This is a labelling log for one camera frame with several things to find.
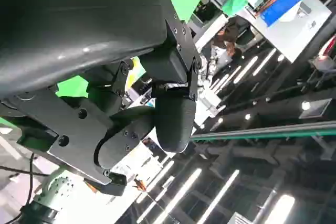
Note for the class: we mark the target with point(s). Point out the blue cloth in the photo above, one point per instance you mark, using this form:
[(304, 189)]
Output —
[(283, 9)]

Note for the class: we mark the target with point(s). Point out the white workshop desk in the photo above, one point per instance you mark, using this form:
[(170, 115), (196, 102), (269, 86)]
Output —
[(288, 37)]

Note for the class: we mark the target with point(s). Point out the green edged metal rail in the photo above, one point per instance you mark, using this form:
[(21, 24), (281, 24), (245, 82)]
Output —
[(262, 130)]

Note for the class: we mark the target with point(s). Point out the person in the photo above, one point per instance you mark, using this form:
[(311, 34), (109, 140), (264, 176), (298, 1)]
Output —
[(231, 48)]

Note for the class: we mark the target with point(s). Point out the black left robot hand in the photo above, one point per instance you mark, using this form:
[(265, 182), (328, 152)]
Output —
[(78, 24)]

